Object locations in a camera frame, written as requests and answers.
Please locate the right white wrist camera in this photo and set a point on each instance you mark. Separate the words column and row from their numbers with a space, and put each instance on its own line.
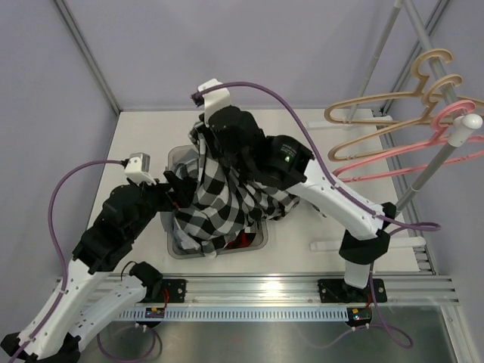
column 211, row 101

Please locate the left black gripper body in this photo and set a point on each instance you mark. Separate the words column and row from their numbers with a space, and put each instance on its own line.
column 169, row 200

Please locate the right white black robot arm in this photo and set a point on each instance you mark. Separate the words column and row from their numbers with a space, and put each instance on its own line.
column 284, row 163

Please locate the clear plastic bin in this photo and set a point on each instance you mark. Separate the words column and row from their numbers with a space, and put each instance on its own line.
column 259, row 228

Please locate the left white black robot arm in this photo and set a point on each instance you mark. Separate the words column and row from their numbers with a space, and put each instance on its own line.
column 64, row 327

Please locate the red black plaid shirt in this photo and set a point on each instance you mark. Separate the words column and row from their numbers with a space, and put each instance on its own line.
column 243, row 240

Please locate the grey shirt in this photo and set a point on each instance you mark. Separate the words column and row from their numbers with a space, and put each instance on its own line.
column 182, row 161

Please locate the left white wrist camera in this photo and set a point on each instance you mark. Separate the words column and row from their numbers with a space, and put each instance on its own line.
column 137, row 169

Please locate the beige wooden hanger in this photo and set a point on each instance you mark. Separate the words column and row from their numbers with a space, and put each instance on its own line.
column 429, row 99

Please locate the aluminium mounting rail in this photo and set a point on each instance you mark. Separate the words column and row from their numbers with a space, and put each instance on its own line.
column 272, row 290

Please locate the black white plaid shirt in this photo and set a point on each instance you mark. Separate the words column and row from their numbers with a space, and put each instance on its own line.
column 224, row 205

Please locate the white slotted cable duct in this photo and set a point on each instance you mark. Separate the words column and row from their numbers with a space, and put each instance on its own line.
column 227, row 313

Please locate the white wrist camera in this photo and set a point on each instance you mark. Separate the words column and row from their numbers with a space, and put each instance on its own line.
column 137, row 169
column 211, row 101

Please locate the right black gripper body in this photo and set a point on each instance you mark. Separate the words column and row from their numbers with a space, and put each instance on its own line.
column 240, row 168

